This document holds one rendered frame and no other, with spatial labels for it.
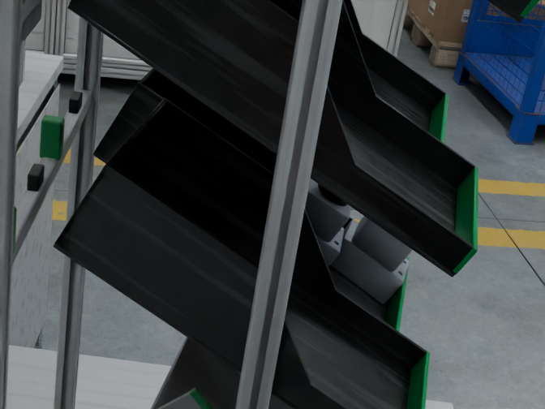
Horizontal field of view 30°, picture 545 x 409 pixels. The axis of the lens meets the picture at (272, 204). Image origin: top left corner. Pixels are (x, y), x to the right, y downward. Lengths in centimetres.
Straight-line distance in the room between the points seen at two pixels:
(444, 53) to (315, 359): 494
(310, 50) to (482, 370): 255
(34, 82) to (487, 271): 192
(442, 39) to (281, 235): 504
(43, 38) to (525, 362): 246
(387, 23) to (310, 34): 409
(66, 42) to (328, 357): 381
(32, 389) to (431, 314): 213
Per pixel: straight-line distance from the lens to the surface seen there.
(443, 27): 560
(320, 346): 76
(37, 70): 227
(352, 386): 75
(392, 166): 69
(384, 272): 87
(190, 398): 71
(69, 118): 85
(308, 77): 56
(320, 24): 55
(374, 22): 462
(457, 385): 297
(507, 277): 360
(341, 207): 83
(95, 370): 132
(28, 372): 131
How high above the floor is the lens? 164
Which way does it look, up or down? 26 degrees down
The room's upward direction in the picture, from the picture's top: 9 degrees clockwise
